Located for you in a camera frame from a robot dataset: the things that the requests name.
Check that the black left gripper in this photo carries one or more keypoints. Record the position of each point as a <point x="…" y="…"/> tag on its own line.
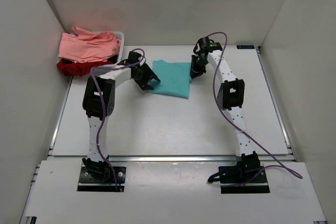
<point x="149" y="74"/>

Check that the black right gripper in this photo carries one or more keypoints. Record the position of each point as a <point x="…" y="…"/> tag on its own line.
<point x="193" y="73"/>

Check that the teal t shirt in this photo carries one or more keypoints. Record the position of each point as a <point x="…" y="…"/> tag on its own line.
<point x="175" y="78"/>

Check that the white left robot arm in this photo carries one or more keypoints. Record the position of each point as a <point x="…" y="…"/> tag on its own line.
<point x="98" y="104"/>

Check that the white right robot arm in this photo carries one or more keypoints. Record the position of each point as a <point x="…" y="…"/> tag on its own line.
<point x="229" y="99"/>

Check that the white plastic basket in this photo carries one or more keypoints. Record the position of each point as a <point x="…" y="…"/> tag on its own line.
<point x="119" y="35"/>

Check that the pink t shirt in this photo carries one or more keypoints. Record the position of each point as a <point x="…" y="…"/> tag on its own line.
<point x="86" y="46"/>

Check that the red t shirt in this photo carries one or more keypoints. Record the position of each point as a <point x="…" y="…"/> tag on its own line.
<point x="71" y="69"/>

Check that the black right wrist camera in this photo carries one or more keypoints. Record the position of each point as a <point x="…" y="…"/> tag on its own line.
<point x="206" y="45"/>

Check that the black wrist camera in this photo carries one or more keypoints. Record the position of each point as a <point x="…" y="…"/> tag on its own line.
<point x="134" y="59"/>
<point x="206" y="45"/>

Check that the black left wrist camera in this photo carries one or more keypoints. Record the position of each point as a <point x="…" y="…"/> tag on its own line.
<point x="134" y="59"/>

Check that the aluminium table rail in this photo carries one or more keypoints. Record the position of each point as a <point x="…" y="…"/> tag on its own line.
<point x="212" y="158"/>

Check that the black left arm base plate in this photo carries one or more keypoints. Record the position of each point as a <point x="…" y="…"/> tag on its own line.
<point x="95" y="183"/>

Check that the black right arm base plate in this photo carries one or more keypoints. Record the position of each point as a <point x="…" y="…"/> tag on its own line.
<point x="236" y="179"/>

